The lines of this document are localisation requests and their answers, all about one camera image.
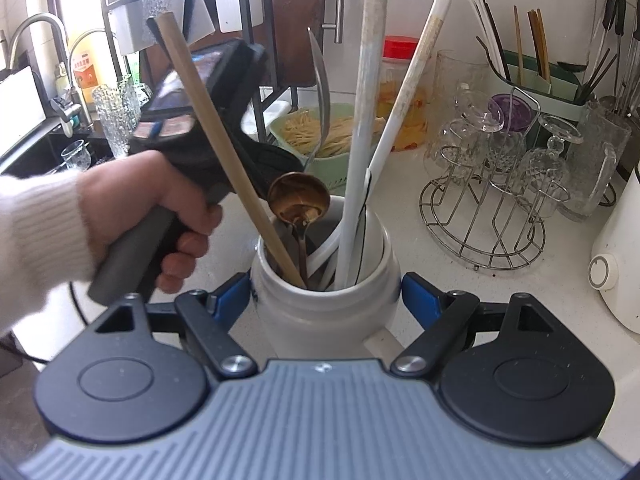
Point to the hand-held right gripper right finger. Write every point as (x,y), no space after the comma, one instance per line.
(422,295)

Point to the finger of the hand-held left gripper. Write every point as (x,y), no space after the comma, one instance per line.
(277,160)

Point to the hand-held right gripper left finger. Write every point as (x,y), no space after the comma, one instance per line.
(235,300)

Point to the wooden chopstick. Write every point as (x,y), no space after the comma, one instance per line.
(219,125)

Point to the copper spoon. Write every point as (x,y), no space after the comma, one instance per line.
(300,192)

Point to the silver metal spoon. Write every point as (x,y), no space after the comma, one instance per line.
(322,95)

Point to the white ceramic jar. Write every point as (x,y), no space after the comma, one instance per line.
(325,310)

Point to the white chopstick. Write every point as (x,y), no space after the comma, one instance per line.
(367,85)
(417,60)

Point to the person's left forearm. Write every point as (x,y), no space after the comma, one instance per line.
(40,240)

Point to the row of hanging utensils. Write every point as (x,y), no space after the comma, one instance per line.
(620,10)

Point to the person's left hand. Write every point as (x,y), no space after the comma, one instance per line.
(130,190)

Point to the dried noodle bundle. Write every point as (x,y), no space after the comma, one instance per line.
(300,132)

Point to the black metal shelf rack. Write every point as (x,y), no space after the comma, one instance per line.
(257,110)

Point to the green plastic basket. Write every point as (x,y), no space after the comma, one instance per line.
(330,175)

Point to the white black-rimmed spoon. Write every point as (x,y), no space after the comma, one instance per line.
(370,250)

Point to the tall textured glass pitcher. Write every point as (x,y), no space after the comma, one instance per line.
(117,120)

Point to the grey hanging board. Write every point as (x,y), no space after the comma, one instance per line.
(200,10)

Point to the yellow bottle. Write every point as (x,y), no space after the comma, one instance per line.
(87,75)

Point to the red-lidded plastic jar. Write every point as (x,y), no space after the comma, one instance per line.
(395,100)

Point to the small glass cup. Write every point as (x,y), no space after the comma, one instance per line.
(76,155)

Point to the slim steel faucet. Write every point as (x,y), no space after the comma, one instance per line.
(72,50)

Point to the crystal stemmed glass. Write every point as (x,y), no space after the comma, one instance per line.
(442,150)
(545,180)
(477,110)
(505,150)

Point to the black sink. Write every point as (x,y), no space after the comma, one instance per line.
(30,155)

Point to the white appliance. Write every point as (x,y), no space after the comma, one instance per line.
(17,110)

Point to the large textured glass mug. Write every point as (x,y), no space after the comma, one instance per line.
(595,160)

